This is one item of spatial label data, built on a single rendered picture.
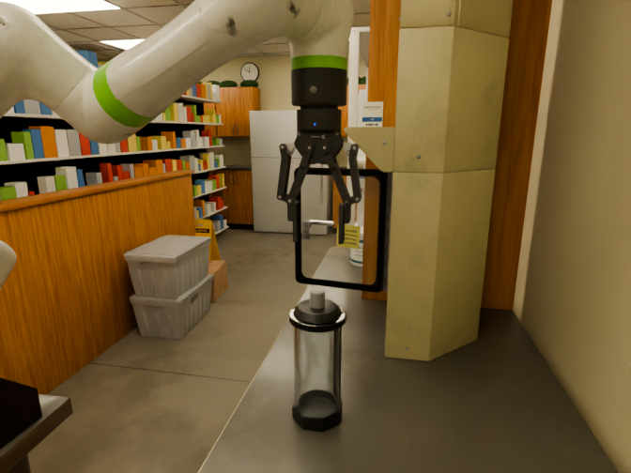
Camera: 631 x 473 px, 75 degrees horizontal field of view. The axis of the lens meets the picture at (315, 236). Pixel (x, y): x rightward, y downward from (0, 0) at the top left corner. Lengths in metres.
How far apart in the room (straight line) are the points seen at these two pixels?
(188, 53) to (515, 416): 0.90
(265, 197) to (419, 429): 5.51
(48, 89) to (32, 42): 0.07
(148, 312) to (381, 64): 2.53
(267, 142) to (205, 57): 5.47
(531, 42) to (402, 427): 1.06
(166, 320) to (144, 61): 2.67
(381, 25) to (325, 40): 0.69
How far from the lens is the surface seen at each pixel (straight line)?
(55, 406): 1.08
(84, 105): 0.86
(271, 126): 6.10
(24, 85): 0.87
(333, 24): 0.69
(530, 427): 0.98
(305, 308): 0.78
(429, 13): 1.00
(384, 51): 1.35
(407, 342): 1.09
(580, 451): 0.96
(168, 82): 0.73
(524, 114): 1.38
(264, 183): 6.19
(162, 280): 3.14
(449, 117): 0.97
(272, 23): 0.60
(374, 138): 0.96
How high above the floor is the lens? 1.50
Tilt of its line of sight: 14 degrees down
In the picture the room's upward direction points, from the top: straight up
